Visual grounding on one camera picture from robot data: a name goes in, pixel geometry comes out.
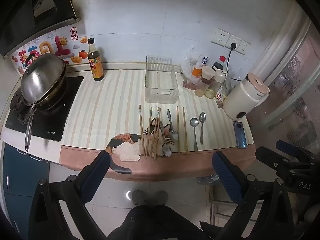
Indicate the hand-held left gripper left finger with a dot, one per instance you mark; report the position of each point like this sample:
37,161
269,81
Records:
96,177

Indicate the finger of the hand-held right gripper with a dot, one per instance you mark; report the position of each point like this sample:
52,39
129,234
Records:
267,155
285,145

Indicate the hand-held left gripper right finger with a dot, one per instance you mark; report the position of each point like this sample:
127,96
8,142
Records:
226,177

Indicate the metal spoon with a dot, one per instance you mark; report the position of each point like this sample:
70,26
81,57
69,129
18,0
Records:
163,140
194,132
172,126
202,127

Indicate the clear plastic container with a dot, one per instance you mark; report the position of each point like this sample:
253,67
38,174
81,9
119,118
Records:
162,90

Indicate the blue smartphone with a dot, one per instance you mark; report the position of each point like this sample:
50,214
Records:
240,135

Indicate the wooden stool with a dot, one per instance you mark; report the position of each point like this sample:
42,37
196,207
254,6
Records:
215,210

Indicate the grey shoe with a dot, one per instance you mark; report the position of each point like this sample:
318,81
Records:
138,197
160,196

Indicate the white electric kettle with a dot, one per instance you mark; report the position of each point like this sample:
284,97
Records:
240,97

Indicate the frosted glass door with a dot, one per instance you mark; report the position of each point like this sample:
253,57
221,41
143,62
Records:
292,80

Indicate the black gas stove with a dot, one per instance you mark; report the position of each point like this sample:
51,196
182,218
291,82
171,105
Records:
50,122

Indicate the striped cat print mat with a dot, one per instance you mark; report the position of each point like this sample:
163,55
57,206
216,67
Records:
105,105

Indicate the blue kitchen cabinet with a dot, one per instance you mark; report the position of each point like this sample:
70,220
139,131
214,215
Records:
22,175

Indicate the packet with red swirl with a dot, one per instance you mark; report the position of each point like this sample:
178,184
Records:
221,95

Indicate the cream round lid container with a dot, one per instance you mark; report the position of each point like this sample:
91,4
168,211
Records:
215,85

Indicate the spice jar with brown contents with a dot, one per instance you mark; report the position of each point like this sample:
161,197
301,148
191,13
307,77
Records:
205,82

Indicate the pink packet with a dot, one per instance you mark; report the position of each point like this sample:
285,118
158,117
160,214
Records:
189,85

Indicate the red capped dark bottle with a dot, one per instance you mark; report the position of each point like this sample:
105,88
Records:
219,63

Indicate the white bottle with orange label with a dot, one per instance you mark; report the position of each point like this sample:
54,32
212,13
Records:
198,67

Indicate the dark soy sauce bottle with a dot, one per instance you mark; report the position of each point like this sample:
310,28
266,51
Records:
95,65

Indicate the clear plastic bag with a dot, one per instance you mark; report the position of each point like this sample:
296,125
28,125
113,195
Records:
188,62

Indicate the black range hood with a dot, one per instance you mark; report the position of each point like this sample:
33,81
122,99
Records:
25,17

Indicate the white wall socket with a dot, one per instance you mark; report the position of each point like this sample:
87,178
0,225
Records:
220,37
244,47
235,41

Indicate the colourful wall stickers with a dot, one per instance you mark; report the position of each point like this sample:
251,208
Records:
50,46

